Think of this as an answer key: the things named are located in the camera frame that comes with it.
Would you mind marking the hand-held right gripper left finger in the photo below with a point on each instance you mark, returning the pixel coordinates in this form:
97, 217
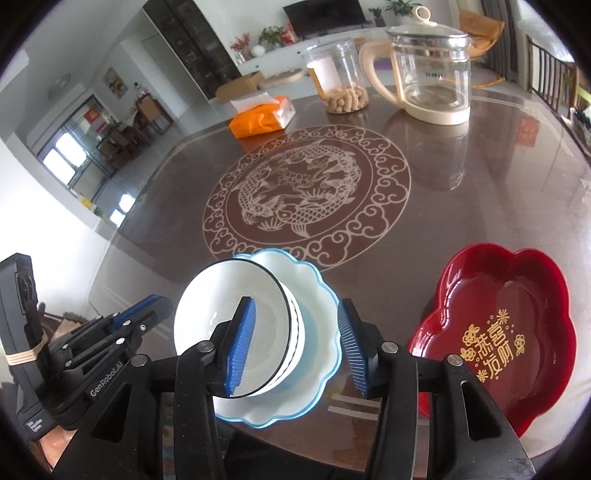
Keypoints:
240, 344

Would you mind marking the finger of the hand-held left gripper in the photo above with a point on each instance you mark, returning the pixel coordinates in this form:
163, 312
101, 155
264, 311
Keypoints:
141, 307
120, 339

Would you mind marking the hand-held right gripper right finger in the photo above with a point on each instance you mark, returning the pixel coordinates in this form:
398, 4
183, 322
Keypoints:
353, 348

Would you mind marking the scalloped white and blue bowl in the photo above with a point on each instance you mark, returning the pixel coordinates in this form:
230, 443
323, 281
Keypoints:
318, 300

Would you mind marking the red flower-shaped plate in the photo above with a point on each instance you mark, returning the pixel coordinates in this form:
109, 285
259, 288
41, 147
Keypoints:
489, 332

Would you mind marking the wooden dining chairs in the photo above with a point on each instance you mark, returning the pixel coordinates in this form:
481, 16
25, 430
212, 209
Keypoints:
138, 120

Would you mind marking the orange tissue pack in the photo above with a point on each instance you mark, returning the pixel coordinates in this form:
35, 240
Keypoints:
261, 121

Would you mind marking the cardboard box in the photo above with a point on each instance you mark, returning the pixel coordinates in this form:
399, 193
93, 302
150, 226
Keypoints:
240, 86

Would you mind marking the dark display cabinet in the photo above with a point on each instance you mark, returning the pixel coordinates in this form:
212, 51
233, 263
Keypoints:
194, 46

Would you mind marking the round wooden stool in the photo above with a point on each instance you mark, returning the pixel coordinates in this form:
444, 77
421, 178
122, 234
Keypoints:
281, 77

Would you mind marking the clear jar with peanuts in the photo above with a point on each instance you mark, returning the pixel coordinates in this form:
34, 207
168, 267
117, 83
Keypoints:
339, 78

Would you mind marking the red flowers in vase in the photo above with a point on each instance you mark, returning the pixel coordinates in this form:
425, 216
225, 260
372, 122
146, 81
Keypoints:
240, 45

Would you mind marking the glass kettle with cream base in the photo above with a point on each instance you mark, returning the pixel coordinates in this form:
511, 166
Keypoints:
429, 78

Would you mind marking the round white vase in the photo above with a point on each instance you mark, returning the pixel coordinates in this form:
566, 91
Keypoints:
257, 49

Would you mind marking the green plant with red pot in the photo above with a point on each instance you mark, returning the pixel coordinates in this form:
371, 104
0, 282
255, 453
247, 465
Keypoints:
272, 36

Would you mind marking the white television cabinet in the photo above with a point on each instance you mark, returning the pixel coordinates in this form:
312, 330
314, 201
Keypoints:
314, 46

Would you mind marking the black television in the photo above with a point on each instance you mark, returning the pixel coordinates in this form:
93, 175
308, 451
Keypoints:
323, 16

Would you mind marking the small green potted plant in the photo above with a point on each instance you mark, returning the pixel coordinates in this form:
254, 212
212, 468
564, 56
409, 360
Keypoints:
377, 14

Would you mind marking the wooden bench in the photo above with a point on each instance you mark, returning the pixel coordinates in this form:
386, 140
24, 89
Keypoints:
554, 76

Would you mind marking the grey curtain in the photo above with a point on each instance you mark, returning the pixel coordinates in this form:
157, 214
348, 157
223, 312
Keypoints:
501, 39

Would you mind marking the orange lounge chair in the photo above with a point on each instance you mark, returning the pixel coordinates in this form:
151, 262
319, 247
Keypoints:
482, 30

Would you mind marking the large green potted plant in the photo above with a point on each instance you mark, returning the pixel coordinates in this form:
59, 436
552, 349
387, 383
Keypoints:
402, 7

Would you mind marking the framed wall picture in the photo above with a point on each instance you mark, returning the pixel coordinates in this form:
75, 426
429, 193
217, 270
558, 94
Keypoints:
114, 82

